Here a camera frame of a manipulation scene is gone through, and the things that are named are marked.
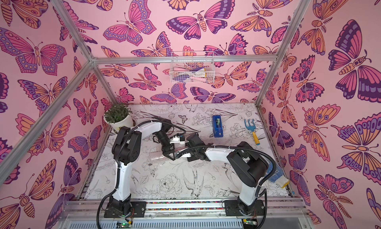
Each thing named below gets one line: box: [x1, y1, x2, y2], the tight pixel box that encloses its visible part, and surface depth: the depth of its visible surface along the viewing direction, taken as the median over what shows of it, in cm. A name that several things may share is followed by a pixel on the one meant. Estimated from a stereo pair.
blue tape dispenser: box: [212, 114, 224, 138], surface depth 103 cm
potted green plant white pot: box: [103, 103, 134, 131], surface depth 94 cm
